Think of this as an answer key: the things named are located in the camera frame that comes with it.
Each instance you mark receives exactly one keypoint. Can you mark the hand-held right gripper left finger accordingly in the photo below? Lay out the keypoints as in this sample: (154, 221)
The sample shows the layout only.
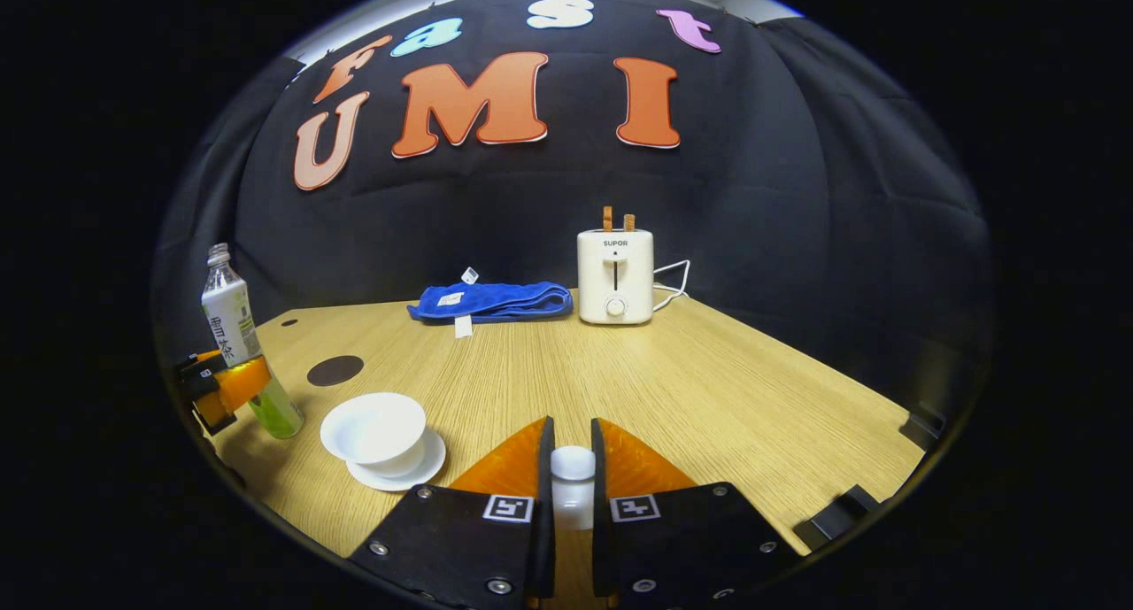
(546, 468)

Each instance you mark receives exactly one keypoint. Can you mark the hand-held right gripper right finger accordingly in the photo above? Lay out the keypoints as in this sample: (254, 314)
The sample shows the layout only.
(599, 468)

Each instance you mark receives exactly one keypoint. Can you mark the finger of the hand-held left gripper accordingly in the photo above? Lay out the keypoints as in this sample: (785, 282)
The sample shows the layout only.
(243, 382)

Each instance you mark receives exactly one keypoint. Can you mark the clear green-label water bottle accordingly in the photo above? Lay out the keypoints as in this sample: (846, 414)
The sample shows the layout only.
(228, 318)

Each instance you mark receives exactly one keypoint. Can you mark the dark round coaster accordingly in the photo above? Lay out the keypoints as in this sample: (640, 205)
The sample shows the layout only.
(335, 370)

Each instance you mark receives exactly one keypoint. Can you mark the white teacup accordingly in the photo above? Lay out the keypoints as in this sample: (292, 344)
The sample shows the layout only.
(373, 428)

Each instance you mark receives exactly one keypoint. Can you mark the white saucer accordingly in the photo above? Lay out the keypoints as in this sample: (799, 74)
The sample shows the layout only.
(432, 464)

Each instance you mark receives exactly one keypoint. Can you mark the blue folded towel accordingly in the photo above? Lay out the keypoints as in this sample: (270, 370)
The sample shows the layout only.
(496, 302)

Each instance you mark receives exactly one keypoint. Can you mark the cream white toaster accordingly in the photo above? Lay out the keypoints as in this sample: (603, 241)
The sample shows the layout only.
(615, 278)

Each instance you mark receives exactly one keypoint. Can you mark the black table edge clamp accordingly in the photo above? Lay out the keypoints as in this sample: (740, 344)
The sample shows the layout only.
(922, 428)
(836, 517)

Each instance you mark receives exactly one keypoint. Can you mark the black backdrop cloth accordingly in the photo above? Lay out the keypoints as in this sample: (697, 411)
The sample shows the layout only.
(708, 203)

